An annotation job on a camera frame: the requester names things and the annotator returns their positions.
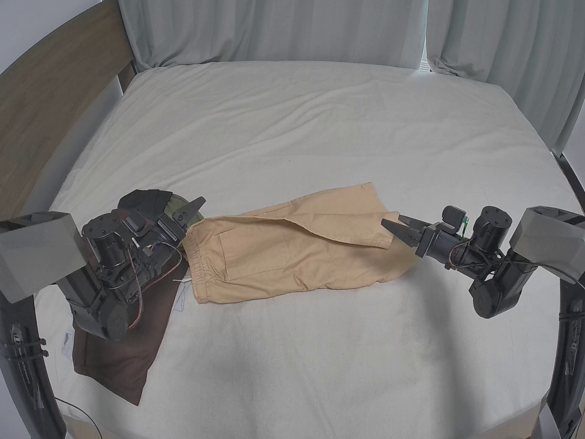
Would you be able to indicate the brown garment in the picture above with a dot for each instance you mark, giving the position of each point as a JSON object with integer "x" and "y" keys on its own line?
{"x": 119, "y": 364}

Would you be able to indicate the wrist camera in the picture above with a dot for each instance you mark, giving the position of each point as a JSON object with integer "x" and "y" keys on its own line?
{"x": 137, "y": 222}
{"x": 452, "y": 217}

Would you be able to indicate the wide pale green curtain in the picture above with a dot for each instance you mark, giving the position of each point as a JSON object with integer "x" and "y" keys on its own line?
{"x": 274, "y": 16}

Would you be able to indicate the narrow pale green curtain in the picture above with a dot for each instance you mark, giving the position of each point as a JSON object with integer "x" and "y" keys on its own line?
{"x": 502, "y": 25}

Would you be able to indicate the white cloth piece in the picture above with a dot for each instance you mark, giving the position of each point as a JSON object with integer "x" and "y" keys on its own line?
{"x": 181, "y": 281}

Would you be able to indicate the green garment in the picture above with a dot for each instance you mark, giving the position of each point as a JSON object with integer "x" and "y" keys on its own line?
{"x": 173, "y": 202}

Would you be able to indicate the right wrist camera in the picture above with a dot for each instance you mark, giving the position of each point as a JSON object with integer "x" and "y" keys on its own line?
{"x": 452, "y": 217}

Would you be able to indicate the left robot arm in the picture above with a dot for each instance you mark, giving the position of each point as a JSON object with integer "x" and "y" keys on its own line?
{"x": 36, "y": 254}

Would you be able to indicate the black garment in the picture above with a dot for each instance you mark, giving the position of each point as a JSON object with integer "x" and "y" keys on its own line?
{"x": 137, "y": 197}

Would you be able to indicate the tan shorts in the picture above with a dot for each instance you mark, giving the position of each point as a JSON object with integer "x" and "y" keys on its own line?
{"x": 274, "y": 263}

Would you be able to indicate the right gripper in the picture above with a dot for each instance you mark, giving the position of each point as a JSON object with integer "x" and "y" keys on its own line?
{"x": 441, "y": 245}

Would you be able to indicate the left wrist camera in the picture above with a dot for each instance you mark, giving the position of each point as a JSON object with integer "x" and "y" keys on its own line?
{"x": 137, "y": 222}

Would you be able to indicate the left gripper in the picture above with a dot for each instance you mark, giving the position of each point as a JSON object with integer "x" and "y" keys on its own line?
{"x": 162, "y": 240}

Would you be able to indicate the bed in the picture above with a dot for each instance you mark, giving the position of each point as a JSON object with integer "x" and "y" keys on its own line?
{"x": 320, "y": 121}

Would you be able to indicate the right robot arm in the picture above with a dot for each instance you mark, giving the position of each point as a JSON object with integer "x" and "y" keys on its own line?
{"x": 496, "y": 286}

